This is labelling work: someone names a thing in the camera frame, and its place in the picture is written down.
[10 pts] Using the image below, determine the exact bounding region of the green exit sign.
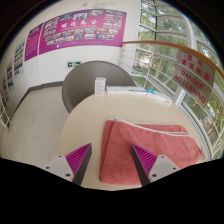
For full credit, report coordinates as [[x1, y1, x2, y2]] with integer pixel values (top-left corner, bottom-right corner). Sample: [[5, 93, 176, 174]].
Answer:
[[67, 61, 82, 68]]

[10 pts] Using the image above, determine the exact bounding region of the white photo wall panel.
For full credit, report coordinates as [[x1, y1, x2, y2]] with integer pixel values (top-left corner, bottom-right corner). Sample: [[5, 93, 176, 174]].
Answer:
[[13, 39, 27, 78], [5, 61, 15, 92]]

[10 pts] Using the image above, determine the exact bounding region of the small upright white box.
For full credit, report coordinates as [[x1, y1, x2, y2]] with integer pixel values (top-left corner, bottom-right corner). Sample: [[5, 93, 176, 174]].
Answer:
[[94, 77, 107, 97]]

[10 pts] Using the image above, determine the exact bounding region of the large magenta photo poster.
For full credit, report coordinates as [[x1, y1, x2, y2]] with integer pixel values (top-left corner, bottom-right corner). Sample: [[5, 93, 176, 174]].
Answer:
[[38, 9, 128, 56]]

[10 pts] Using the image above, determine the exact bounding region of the silver and red warning sign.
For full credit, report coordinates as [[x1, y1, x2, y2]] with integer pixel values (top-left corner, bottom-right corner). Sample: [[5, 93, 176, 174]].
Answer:
[[171, 49, 216, 108]]

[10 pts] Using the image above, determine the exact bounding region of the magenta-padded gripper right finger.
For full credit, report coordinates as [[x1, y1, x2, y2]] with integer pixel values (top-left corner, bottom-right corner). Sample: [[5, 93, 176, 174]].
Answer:
[[129, 143, 181, 187]]

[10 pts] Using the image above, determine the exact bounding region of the white stair railing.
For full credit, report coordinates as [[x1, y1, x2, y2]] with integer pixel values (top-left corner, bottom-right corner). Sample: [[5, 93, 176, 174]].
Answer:
[[0, 96, 11, 129]]

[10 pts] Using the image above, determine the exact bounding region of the white railing with orange handrail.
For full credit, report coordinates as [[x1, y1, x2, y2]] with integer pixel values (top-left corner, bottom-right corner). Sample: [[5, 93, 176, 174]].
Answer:
[[119, 40, 224, 161]]

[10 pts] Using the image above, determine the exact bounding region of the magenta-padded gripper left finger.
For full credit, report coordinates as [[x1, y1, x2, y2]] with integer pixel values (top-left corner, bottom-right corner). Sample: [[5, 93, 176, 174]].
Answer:
[[44, 143, 93, 187]]

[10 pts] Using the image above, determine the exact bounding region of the pink towel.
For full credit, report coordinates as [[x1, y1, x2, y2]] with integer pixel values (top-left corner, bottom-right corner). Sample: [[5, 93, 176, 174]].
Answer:
[[98, 117, 204, 187]]

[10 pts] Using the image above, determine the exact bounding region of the small magenta text poster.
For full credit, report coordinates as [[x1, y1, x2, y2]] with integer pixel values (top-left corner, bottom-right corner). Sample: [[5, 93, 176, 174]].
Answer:
[[23, 23, 44, 62]]

